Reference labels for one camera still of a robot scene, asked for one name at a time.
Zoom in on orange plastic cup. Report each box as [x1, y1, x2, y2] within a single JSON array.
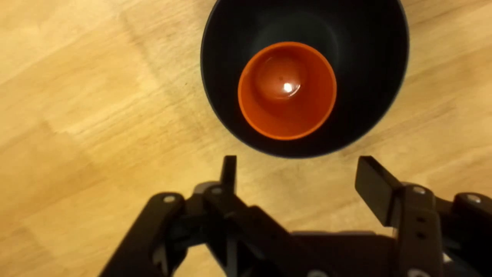
[[236, 39, 338, 142]]

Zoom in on black bowl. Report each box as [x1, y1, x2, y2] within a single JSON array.
[[198, 0, 410, 159]]

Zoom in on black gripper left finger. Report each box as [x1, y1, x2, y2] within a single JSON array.
[[98, 153, 294, 277]]

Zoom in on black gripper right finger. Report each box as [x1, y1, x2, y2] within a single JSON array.
[[353, 155, 492, 277]]

